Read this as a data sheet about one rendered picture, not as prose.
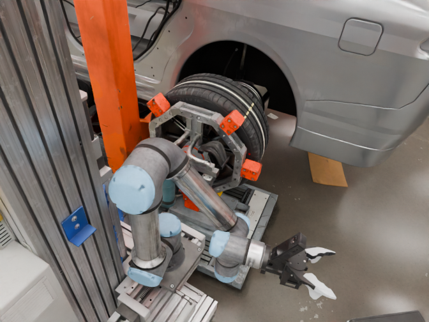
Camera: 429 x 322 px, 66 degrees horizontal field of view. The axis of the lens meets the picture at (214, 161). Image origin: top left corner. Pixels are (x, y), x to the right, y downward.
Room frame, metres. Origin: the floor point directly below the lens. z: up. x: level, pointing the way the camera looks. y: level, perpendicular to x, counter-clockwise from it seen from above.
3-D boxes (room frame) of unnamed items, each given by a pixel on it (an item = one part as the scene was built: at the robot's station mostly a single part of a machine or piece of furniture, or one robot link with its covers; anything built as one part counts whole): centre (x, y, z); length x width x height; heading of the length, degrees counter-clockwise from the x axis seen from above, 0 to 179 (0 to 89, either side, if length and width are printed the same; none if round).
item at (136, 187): (0.59, 0.19, 1.19); 0.15 x 0.12 x 0.55; 167
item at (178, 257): (0.73, 0.16, 0.87); 0.15 x 0.15 x 0.10
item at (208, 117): (1.34, 0.10, 0.85); 0.54 x 0.07 x 0.54; 69
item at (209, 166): (1.19, 0.05, 1.03); 0.19 x 0.18 x 0.11; 159
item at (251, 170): (1.24, -0.19, 0.85); 0.09 x 0.08 x 0.07; 69
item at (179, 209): (1.50, 0.04, 0.32); 0.40 x 0.30 x 0.28; 69
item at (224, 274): (0.55, -0.07, 1.12); 0.11 x 0.08 x 0.11; 167
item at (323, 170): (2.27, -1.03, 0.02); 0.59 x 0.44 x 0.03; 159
